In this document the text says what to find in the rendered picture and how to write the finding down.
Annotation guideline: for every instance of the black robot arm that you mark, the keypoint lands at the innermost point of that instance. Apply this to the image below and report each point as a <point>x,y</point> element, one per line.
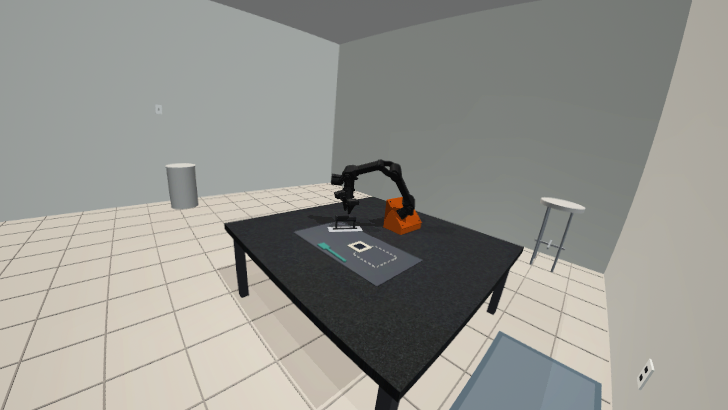
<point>350,173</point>

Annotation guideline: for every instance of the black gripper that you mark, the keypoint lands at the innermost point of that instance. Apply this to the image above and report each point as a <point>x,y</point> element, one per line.
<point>348,202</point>

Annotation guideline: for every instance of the cream square tile with dark rectangle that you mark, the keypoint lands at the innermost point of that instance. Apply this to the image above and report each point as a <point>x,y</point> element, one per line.
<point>359,247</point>

